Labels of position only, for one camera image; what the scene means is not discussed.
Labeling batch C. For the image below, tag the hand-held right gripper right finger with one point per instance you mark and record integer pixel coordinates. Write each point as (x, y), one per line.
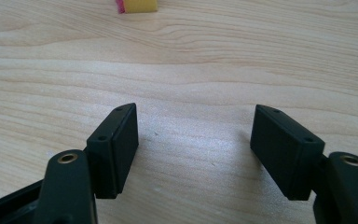
(287, 152)

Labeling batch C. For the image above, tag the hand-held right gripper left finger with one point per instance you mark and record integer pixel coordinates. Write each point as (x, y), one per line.
(112, 152)

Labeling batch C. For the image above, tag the yellow and pink sponge block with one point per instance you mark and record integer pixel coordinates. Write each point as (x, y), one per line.
(137, 6)

